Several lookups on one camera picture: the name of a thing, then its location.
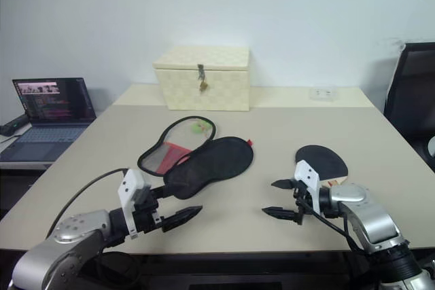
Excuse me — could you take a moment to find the green zipper pull charm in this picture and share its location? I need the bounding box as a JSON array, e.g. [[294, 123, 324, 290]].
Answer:
[[191, 121, 210, 135]]

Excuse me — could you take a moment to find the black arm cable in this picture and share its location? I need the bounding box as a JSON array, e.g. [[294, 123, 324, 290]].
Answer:
[[298, 198, 363, 253], [46, 167, 142, 289]]

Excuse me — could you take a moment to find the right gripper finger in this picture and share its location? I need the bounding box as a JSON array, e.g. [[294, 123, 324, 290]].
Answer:
[[270, 178, 297, 191], [261, 206, 296, 222]]

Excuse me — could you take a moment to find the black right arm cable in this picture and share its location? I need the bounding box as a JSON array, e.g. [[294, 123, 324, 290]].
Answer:
[[298, 198, 363, 253]]

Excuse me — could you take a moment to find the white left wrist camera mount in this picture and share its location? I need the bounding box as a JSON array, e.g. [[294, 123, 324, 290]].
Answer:
[[117, 167, 151, 240]]

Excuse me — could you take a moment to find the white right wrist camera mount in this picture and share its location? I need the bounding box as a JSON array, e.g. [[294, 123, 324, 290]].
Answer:
[[293, 160, 322, 215]]

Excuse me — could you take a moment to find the cream woven storage box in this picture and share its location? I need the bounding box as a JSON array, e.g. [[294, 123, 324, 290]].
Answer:
[[152, 45, 251, 112]]

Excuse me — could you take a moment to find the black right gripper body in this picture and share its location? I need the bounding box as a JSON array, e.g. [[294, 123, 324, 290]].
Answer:
[[290, 181, 314, 227]]

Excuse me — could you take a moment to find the black and red mesh pouch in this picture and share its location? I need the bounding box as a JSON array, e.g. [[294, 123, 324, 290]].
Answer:
[[137, 115, 256, 200]]

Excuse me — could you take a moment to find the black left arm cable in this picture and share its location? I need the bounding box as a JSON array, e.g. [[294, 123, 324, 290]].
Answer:
[[46, 167, 142, 289]]

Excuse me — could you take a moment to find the black handheld device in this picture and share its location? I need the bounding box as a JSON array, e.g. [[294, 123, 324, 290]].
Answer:
[[0, 113, 30, 136]]

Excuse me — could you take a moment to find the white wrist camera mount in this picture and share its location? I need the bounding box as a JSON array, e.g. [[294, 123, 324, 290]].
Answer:
[[293, 160, 322, 215], [117, 167, 151, 240]]

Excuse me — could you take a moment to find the brass padlock on latch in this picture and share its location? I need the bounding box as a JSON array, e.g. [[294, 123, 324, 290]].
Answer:
[[196, 63, 209, 94]]

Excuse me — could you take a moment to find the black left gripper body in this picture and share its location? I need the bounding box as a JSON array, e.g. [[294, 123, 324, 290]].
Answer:
[[130, 184, 164, 235]]

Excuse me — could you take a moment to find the open grey laptop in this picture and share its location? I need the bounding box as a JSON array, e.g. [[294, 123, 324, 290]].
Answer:
[[0, 77, 98, 163]]

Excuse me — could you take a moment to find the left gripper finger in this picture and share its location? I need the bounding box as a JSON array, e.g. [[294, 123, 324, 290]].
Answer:
[[150, 184, 183, 201], [161, 205, 204, 234]]

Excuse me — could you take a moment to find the clear plastic small box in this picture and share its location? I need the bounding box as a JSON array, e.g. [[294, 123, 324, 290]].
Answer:
[[308, 87, 338, 102]]

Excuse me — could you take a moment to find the black office chair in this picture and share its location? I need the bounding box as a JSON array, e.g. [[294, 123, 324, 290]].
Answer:
[[383, 42, 435, 169]]

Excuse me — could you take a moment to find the black table tennis paddle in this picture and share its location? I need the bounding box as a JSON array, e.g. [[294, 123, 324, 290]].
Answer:
[[294, 145, 350, 187]]

